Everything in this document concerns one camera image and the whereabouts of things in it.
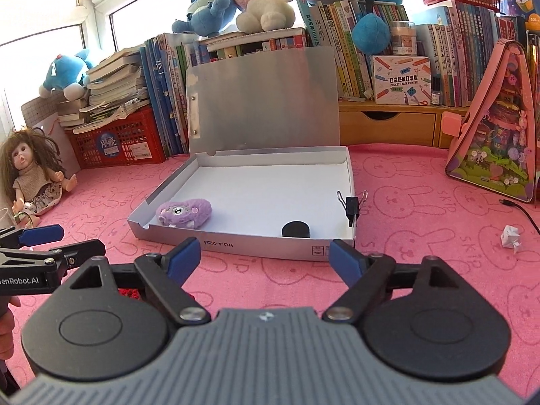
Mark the brown-haired doll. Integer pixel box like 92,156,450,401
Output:
0,130,79,228

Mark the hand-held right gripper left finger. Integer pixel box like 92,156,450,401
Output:
63,237,212,325

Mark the black binder clip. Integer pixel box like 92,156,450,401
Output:
336,191,368,226

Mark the grid cutting board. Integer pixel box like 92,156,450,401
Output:
21,95,60,129

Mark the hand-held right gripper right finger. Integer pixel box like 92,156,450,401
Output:
323,240,465,325

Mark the pink bunny print tablecloth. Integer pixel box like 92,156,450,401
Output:
0,141,540,389

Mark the blue cat plush toy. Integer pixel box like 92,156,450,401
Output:
39,48,96,98

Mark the red plastic crate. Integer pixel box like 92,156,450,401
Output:
67,105,167,169

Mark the wooden drawer organizer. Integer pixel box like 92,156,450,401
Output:
337,99,469,149

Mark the row of blue-spined books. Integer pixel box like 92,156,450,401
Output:
413,2,519,108

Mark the crumpled white paper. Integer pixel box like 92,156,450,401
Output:
500,225,521,254

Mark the white label printer box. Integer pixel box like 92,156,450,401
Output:
372,55,432,105

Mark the shiny gold book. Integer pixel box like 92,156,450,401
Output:
525,29,540,203

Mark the pink triangular toy case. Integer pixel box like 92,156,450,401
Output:
441,40,538,203

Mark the cotton swab container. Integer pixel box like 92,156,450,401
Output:
390,21,418,56

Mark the stack of small books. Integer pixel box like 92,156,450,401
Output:
200,27,308,62

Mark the grey cardboard file box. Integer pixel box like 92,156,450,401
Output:
127,46,357,262

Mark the big blue round plush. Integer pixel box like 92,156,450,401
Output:
316,0,412,55

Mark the blue alien plush toy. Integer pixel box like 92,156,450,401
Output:
172,0,241,38

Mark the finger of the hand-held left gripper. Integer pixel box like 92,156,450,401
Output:
0,239,107,281
0,225,64,250

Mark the row of tall blue books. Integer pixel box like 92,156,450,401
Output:
141,34,203,157

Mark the person's left hand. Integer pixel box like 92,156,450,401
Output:
0,295,21,361

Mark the black round cap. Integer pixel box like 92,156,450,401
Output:
282,220,311,238

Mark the stack of worn books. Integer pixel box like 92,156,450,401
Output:
57,48,148,133

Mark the purple plush toy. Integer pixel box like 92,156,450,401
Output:
156,200,212,231

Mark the row of colourful books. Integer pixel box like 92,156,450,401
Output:
295,0,410,101

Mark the white paper bag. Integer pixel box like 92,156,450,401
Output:
31,116,81,177

